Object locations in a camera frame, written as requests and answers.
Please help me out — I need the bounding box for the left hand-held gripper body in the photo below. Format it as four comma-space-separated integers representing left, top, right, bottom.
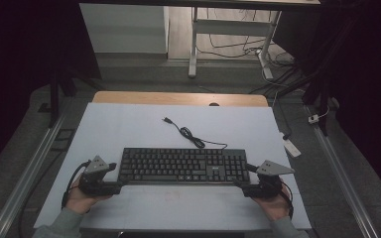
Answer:
78, 155, 123, 198

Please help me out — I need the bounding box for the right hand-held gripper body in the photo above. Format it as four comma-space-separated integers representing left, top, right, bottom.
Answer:
243, 160, 296, 199

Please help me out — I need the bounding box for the black keyboard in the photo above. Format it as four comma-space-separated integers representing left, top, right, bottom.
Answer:
117, 147, 252, 186

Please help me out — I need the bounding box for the person's right hand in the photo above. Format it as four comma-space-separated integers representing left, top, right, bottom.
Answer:
252, 184, 292, 222

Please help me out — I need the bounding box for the person's left hand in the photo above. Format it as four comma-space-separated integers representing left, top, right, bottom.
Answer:
64, 178, 113, 216

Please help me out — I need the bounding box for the white table cover board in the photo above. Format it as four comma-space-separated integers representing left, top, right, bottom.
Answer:
33, 102, 312, 231

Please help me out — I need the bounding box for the white power strip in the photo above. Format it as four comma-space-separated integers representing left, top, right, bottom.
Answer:
279, 131, 303, 159

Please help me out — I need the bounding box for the black floor plate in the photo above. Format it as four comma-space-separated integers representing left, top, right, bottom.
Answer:
53, 128, 77, 153

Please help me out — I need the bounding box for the black metal stand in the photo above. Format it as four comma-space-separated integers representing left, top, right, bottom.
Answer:
48, 70, 102, 128
302, 65, 331, 137

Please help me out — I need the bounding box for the white cabinet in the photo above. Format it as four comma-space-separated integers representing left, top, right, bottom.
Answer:
78, 3, 170, 55

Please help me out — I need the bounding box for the black curtain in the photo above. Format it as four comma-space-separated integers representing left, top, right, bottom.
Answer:
272, 0, 381, 206
0, 0, 102, 181

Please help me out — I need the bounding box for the left hand-held gripper black cable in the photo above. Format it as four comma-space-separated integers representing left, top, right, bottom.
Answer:
61, 160, 92, 209

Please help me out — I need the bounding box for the hand-held gripper black cable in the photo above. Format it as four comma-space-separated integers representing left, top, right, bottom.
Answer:
279, 179, 295, 219
61, 160, 92, 209

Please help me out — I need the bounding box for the right hand-held gripper black cable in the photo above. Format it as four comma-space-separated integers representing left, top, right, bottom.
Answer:
279, 179, 295, 219

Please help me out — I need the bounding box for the aluminium rail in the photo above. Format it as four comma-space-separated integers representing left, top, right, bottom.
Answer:
0, 112, 67, 238
306, 105, 380, 238

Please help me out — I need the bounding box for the black keyboard cable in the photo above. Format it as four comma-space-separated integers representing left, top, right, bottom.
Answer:
162, 117, 228, 151

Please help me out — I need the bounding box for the white frame desk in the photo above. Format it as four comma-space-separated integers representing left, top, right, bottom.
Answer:
78, 0, 321, 80

